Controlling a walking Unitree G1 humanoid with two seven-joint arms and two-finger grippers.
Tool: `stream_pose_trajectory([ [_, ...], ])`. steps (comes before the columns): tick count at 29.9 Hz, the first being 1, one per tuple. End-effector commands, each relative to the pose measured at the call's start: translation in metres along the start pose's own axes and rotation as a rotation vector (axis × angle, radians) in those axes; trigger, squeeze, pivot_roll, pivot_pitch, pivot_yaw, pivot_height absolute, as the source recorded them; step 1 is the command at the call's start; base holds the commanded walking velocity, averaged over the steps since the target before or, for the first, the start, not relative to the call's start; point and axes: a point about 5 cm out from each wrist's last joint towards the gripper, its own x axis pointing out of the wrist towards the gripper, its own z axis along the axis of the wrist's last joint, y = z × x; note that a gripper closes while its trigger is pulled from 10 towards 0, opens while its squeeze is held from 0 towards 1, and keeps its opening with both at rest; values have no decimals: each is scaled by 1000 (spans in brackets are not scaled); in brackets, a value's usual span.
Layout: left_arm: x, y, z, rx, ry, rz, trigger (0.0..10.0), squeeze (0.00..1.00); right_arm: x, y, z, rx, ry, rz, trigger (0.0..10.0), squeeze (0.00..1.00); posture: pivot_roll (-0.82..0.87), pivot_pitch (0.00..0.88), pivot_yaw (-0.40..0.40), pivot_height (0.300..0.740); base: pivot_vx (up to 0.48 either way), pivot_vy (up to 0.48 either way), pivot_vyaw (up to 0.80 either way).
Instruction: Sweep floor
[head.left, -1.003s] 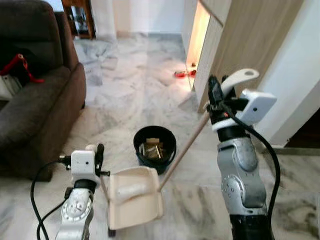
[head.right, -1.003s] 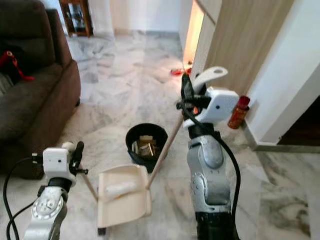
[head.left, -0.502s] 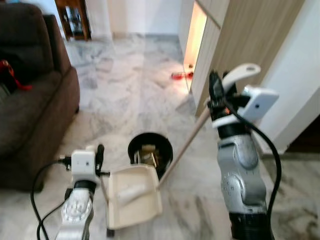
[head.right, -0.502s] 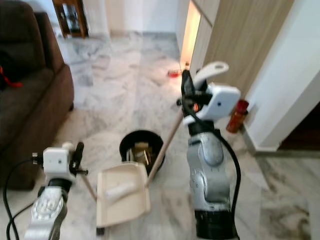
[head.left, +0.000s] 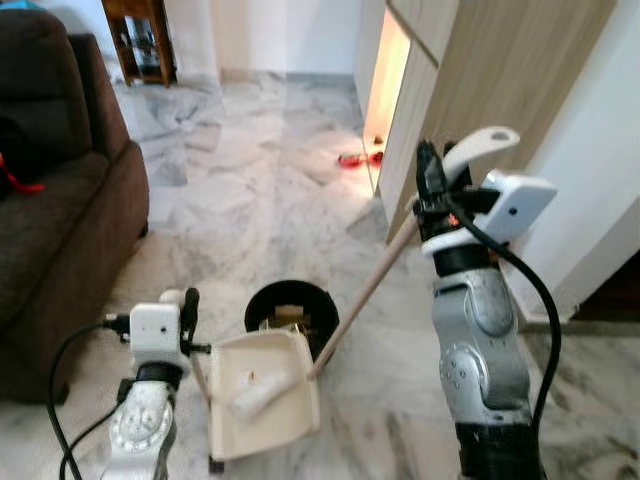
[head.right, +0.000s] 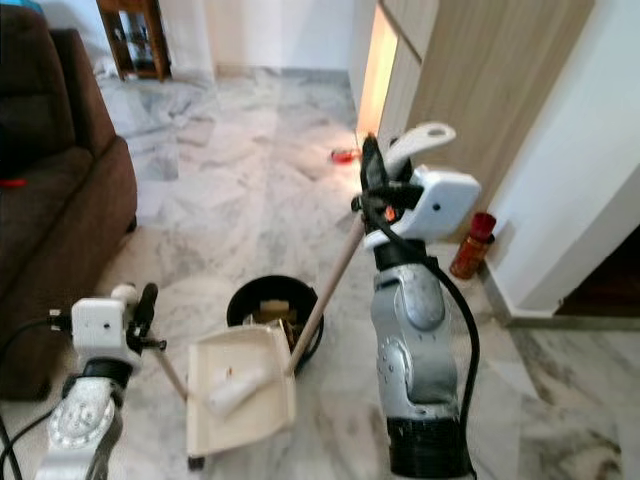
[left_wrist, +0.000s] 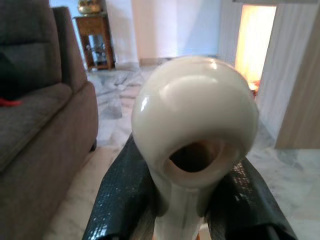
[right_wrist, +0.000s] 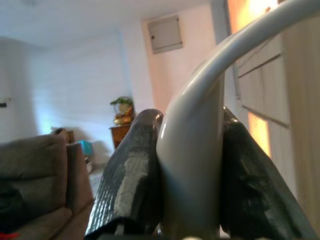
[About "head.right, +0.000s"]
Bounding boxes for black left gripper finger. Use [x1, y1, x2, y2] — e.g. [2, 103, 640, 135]
[134, 282, 162, 333]

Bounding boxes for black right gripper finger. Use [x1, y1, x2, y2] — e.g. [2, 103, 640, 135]
[360, 132, 391, 191]

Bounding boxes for beige broom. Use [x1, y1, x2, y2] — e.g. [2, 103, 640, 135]
[109, 282, 193, 401]

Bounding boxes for white paper piece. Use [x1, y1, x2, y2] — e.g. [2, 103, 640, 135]
[206, 363, 278, 418]

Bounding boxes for beige long-handled dustpan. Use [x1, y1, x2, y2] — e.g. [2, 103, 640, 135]
[187, 121, 459, 461]

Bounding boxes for black round bin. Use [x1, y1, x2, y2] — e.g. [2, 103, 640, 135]
[225, 274, 327, 363]

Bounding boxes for brown sofa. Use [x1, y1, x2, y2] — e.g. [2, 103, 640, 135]
[0, 5, 139, 401]

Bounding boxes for tall light wooden wardrobe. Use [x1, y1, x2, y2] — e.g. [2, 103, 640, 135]
[350, 0, 597, 216]

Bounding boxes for dark wooden stairs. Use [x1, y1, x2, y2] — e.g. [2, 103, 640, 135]
[555, 222, 640, 318]

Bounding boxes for small dark wooden cabinet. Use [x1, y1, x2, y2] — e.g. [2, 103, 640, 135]
[98, 0, 173, 82]

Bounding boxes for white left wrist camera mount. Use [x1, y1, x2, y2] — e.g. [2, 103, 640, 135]
[71, 297, 137, 360]

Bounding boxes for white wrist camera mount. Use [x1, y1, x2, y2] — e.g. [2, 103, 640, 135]
[71, 297, 137, 360]
[363, 164, 482, 252]

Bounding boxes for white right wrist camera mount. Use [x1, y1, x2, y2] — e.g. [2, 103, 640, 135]
[363, 164, 482, 252]

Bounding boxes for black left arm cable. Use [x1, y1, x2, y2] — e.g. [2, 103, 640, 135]
[0, 312, 75, 480]

